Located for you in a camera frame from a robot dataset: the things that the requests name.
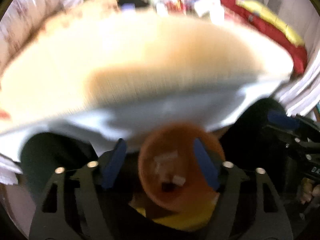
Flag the orange trash bin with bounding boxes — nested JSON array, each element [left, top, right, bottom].
[[138, 123, 225, 212]]

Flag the red quilt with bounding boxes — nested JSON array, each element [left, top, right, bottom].
[[220, 0, 308, 76]]

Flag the white bed sheet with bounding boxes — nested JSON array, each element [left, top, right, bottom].
[[1, 79, 282, 162]]

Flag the pink floral bolster pillow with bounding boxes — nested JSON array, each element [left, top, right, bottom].
[[1, 0, 84, 72]]

